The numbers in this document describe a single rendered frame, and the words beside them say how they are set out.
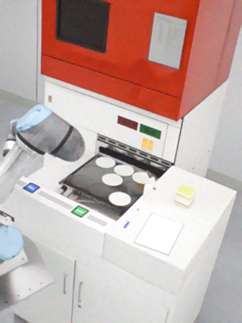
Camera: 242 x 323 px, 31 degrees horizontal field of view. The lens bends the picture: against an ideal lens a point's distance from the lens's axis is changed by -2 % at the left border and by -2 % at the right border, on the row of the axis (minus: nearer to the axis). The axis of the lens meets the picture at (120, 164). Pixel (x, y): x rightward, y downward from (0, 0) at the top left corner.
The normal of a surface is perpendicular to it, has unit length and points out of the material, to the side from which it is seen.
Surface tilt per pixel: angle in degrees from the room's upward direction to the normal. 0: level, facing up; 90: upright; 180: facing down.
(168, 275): 90
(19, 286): 0
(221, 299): 0
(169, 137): 90
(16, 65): 90
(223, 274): 0
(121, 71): 90
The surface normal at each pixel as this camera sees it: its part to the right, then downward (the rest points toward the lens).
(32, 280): 0.11, -0.83
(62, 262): -0.51, 0.42
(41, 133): 0.20, 0.31
